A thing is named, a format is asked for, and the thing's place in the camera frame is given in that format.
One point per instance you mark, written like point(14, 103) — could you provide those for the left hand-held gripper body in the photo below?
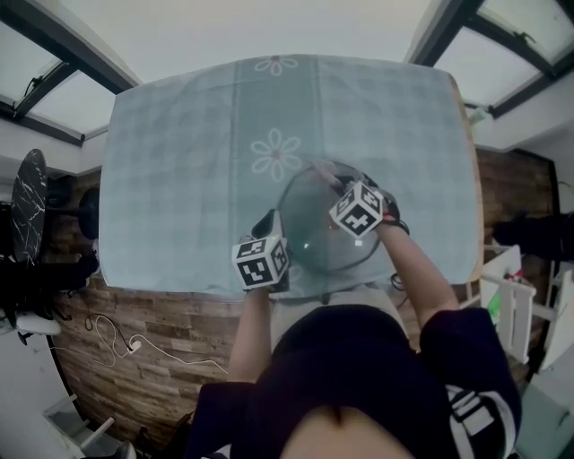
point(260, 266)

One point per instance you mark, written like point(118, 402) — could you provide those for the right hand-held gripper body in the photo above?
point(359, 210)

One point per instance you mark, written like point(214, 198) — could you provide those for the glass pot lid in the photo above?
point(309, 233)

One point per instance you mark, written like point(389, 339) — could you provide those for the person's left forearm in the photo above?
point(251, 336)

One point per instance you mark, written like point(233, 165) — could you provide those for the person's right forearm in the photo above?
point(421, 278)

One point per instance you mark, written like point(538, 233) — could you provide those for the person's right hand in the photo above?
point(390, 208)

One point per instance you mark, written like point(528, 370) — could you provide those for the black wrist band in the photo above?
point(401, 226)

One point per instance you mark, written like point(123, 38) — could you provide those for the person's beige trousers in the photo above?
point(291, 314)

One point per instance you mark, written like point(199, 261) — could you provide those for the light blue floral tablecloth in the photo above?
point(170, 201)

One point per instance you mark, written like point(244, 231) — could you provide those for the wooden table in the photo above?
point(477, 188)

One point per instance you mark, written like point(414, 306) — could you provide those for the person's torso in dark shirt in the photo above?
point(350, 376)

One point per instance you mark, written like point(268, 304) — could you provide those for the green item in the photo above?
point(494, 307)

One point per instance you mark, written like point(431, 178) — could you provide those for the white wooden chair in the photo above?
point(520, 314)

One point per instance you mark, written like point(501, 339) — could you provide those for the black framed window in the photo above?
point(502, 58)
point(58, 89)

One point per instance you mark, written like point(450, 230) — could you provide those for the black marble round table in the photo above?
point(29, 201)

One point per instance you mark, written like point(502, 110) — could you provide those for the white office chair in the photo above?
point(38, 325)

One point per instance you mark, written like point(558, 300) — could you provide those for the white table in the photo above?
point(560, 323)

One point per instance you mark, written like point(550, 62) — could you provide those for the white curved desk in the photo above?
point(22, 381)

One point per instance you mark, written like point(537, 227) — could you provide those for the pale green glass table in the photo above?
point(542, 417)

